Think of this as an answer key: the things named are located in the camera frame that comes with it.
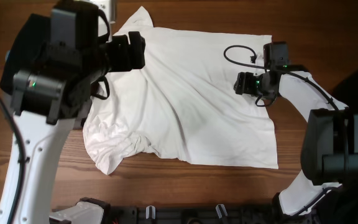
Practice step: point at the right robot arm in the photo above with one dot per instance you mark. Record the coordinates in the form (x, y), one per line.
(326, 189)

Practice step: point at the white t-shirt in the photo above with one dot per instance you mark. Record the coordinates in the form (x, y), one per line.
(182, 104)

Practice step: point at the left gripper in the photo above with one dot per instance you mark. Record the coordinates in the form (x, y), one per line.
(127, 61)

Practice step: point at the folded black garment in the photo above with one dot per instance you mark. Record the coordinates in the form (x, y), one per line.
(25, 49)

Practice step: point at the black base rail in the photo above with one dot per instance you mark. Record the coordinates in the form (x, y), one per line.
(218, 214)

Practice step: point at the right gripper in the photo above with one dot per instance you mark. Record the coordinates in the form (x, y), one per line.
(244, 84)

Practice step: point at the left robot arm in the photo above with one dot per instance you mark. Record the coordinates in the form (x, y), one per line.
(47, 96)

